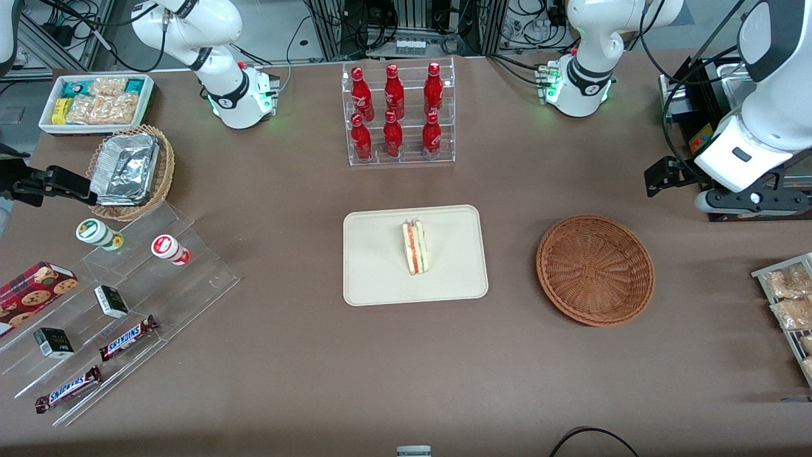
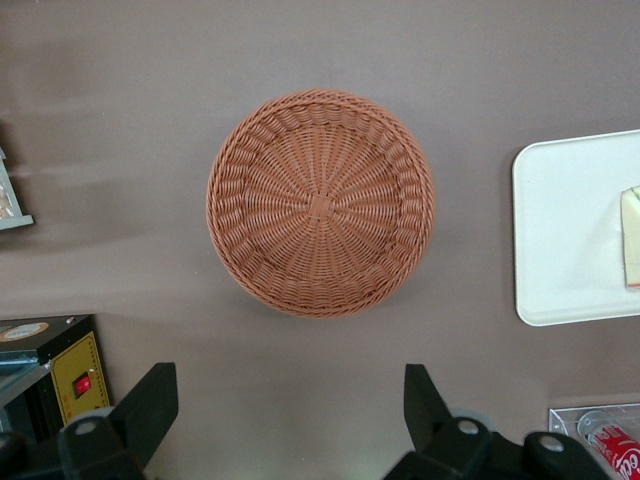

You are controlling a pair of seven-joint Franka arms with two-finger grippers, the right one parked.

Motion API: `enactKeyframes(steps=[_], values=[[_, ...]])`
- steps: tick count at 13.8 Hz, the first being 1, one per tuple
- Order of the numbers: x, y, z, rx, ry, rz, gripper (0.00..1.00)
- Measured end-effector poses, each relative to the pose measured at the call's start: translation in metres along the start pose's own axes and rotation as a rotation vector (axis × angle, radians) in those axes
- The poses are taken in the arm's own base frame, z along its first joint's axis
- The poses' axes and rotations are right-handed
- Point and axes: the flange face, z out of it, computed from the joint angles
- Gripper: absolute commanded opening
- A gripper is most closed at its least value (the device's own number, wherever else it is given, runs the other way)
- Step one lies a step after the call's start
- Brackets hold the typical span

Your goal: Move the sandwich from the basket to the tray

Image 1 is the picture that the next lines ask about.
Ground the triangular sandwich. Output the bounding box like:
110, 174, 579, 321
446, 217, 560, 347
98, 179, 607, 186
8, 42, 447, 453
401, 218, 431, 276

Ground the light woven wicker basket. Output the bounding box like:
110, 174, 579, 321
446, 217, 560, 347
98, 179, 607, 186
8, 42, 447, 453
85, 124, 176, 222

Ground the round brown wicker basket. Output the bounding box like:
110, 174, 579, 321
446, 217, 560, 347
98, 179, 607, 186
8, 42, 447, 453
536, 215, 655, 328

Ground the beige plastic serving tray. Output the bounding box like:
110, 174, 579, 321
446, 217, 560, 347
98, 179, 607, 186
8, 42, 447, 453
343, 204, 489, 307

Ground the black food warmer machine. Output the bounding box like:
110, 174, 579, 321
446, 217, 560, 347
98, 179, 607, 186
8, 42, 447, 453
658, 54, 812, 223

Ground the green lidded yogurt cup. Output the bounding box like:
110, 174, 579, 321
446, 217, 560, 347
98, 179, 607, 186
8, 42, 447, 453
75, 218, 125, 251

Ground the large clear nut bag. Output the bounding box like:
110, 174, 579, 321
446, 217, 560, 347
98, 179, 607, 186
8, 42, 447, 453
66, 93, 140, 125

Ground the red chocolate cookie box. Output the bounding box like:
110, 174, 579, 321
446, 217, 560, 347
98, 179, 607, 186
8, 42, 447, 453
0, 261, 80, 338

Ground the small clear nut bag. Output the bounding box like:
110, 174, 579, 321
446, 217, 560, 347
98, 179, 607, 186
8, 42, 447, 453
89, 77, 128, 98

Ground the white rectangular snack bin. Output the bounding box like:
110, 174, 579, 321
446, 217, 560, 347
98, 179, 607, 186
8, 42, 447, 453
38, 74, 155, 137

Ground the red lidded yogurt cup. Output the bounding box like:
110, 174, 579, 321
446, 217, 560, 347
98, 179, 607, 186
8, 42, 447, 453
151, 234, 192, 266

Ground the small black carton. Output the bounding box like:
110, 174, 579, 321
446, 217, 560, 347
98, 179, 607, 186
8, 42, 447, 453
33, 328, 75, 359
94, 285, 129, 319

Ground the clear acrylic stepped stand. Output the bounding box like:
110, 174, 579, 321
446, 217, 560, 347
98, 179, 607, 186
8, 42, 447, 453
0, 202, 240, 427

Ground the brown snickers bar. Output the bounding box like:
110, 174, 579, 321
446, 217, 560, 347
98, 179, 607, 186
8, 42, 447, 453
99, 315, 159, 362
35, 366, 103, 414

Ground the red cola bottle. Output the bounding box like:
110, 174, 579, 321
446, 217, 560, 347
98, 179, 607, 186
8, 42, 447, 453
350, 113, 373, 161
422, 111, 442, 159
383, 110, 404, 159
384, 63, 405, 119
350, 66, 376, 121
424, 62, 444, 117

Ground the clear acrylic bottle rack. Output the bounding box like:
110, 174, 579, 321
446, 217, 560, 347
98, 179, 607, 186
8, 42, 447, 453
341, 57, 456, 167

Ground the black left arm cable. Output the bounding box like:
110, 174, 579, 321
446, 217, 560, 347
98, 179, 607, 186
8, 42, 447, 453
638, 0, 750, 169

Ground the metal wire rack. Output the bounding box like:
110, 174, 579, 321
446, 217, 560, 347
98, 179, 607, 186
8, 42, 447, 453
751, 253, 812, 389

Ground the black floor cable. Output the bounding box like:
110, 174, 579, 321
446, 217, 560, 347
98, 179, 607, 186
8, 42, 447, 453
549, 427, 641, 457

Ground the aluminium equipment frame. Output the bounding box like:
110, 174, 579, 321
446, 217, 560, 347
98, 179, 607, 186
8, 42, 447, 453
303, 0, 509, 62

